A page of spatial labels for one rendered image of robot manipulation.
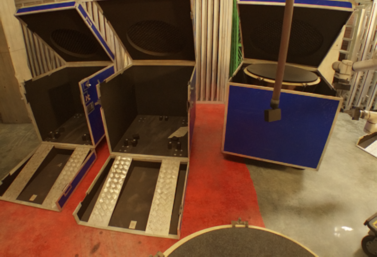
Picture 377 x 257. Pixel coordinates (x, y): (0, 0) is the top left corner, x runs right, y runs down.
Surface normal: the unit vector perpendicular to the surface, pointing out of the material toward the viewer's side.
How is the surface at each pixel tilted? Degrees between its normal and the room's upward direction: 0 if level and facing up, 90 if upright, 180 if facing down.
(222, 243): 0
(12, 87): 90
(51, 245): 0
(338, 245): 0
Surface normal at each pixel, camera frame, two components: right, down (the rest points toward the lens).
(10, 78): -0.01, 0.44
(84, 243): 0.00, -0.90
